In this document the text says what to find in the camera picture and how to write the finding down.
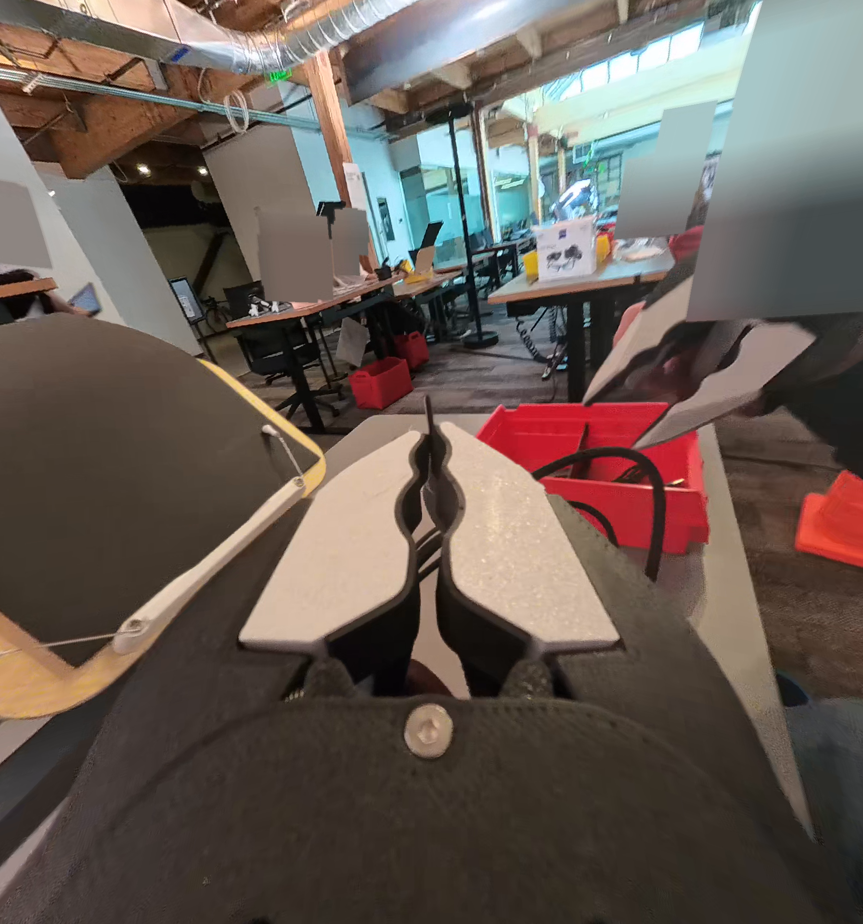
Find black pole stand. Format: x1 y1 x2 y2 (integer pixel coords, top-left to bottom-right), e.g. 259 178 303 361
425 104 501 349

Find white metal stand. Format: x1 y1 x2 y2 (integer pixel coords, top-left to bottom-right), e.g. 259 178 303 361
0 424 309 668

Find black braided usb-c cable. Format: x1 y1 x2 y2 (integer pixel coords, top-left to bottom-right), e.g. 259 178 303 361
415 396 669 582

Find wooden post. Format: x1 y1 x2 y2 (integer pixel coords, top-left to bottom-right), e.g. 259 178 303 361
305 51 378 264

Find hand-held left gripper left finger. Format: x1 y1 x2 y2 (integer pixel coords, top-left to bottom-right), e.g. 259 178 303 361
238 429 432 658

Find white printed box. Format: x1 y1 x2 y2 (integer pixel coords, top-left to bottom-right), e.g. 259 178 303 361
536 217 598 282

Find person's jeans leg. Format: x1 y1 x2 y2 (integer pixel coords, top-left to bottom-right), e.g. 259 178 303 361
781 689 863 924

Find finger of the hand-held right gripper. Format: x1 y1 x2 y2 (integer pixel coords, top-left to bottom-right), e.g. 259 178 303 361
581 276 696 405
632 321 816 450

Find wooden-edged black board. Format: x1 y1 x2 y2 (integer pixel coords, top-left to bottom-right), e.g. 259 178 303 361
0 314 327 719

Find red plastic crates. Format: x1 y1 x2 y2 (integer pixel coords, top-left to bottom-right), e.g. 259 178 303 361
349 332 432 411

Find silver ventilation duct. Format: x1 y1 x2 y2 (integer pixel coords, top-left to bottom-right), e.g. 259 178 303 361
164 0 548 73

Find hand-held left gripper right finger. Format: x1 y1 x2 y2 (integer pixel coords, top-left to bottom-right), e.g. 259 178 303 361
431 422 621 659

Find wooden work table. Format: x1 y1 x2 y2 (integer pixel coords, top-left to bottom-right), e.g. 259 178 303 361
489 249 678 401

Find red plastic bin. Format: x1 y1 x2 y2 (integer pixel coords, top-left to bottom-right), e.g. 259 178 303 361
475 403 710 555

